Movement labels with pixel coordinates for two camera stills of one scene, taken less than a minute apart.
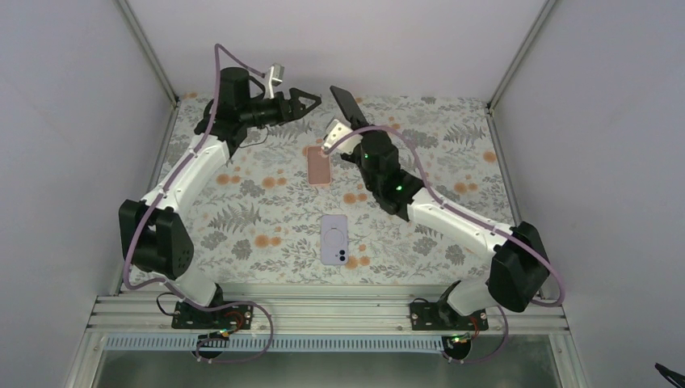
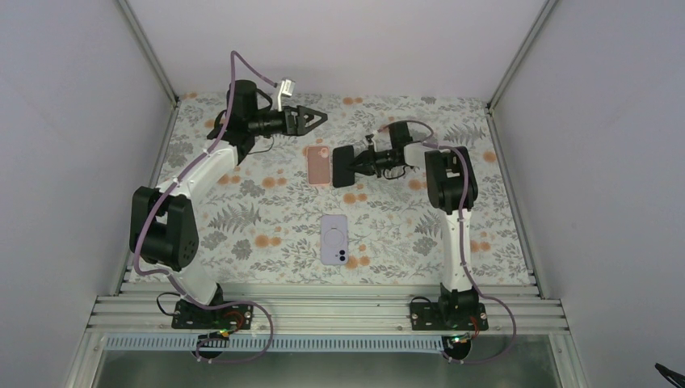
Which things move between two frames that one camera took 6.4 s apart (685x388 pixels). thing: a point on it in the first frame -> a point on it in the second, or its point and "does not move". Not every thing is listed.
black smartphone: x=350 y=107 -> x=342 y=156
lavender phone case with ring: x=334 y=239 does not move
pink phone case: x=318 y=167 does not move
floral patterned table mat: x=279 y=208 does not move
